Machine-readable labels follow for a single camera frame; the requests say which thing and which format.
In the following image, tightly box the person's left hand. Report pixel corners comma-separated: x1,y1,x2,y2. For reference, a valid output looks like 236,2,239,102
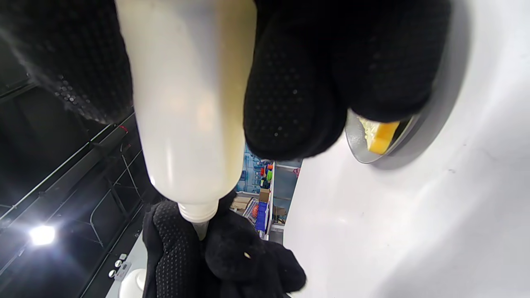
142,190,307,298

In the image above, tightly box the person's right hand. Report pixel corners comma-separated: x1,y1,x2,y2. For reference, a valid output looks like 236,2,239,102
0,0,452,162

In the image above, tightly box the grey round plate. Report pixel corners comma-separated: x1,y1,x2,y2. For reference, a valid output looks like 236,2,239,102
344,108,423,164

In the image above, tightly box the white squeeze honey bottle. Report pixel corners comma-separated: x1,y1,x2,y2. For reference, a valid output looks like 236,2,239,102
115,0,257,240

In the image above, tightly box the yellow toast slice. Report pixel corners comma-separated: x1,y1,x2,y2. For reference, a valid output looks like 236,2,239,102
359,116,401,156

